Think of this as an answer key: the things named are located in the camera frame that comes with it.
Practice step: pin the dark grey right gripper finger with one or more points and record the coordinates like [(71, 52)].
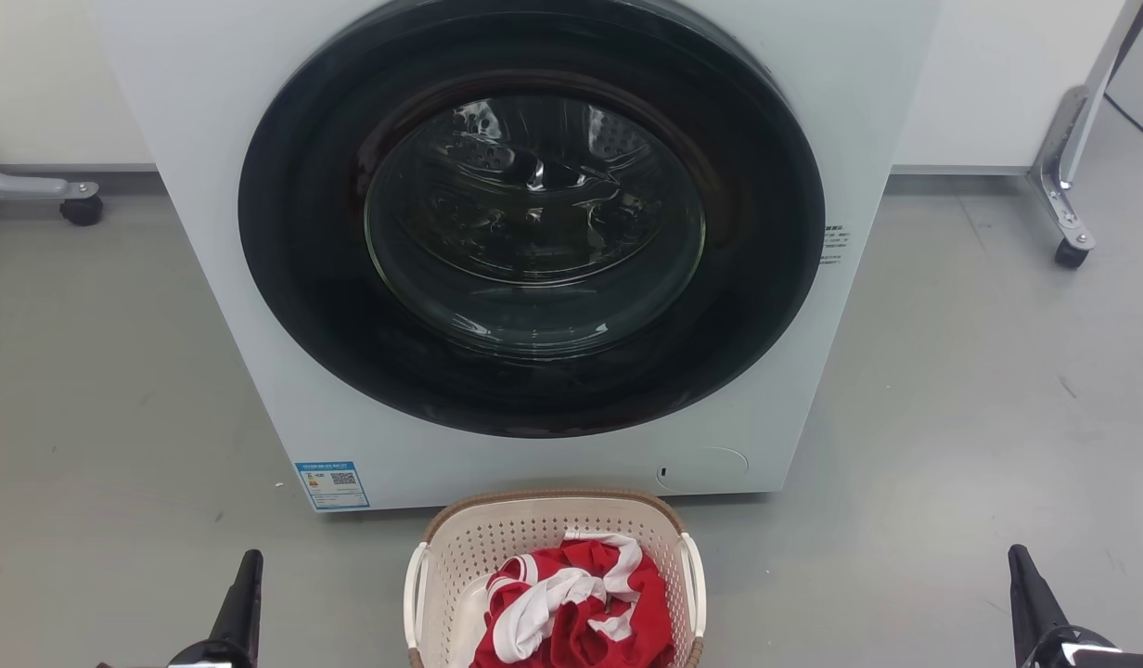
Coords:
[(1031, 603)]

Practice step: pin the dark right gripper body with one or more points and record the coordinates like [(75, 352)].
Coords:
[(1082, 654)]

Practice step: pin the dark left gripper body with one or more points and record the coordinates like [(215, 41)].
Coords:
[(214, 657)]

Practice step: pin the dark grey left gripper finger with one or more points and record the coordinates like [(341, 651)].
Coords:
[(240, 603)]

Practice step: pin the beige perforated laundry basket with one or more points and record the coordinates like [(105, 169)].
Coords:
[(474, 547)]

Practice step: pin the blue energy label sticker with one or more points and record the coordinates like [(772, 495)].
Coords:
[(331, 485)]

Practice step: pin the round white filter cover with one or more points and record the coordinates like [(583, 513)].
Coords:
[(709, 468)]

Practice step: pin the black caster wheel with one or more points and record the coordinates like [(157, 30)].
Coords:
[(82, 211), (1071, 254)]

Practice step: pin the red and white garment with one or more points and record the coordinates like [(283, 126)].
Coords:
[(590, 640)]

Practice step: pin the round black washer door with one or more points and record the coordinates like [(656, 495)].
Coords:
[(298, 232)]

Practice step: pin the steel washer drum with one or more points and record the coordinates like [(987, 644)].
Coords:
[(530, 195)]

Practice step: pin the white front-load washing machine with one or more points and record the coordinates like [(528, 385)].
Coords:
[(200, 93)]

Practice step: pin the slanted silver metal frame leg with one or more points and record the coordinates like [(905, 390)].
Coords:
[(1068, 139)]

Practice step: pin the low grey metal frame leg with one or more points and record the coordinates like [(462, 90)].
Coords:
[(19, 186)]

